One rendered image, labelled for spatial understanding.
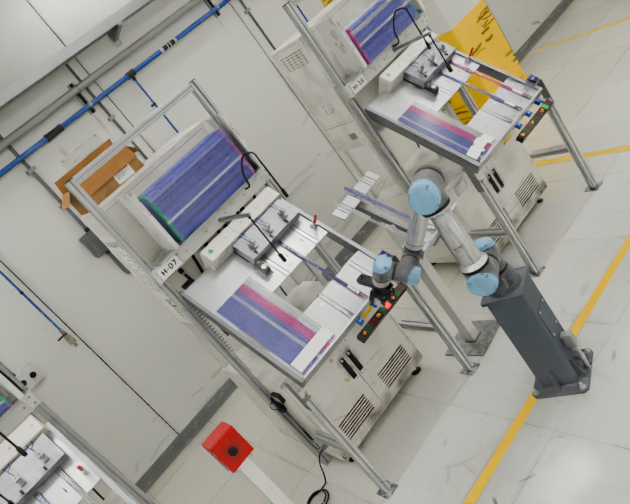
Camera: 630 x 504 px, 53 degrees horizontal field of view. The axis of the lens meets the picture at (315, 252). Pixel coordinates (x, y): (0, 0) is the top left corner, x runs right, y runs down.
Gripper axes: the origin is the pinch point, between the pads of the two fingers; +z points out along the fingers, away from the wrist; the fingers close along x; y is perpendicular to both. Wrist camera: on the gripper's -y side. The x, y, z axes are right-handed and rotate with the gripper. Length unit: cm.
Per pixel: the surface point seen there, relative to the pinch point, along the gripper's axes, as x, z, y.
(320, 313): -18.3, 2.4, -16.7
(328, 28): 107, -31, -105
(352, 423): -34, 63, 13
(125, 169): -20, -17, -134
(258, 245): -10, -4, -59
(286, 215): 11, -5, -59
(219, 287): -35, 2, -62
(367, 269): 12.8, 2.4, -13.1
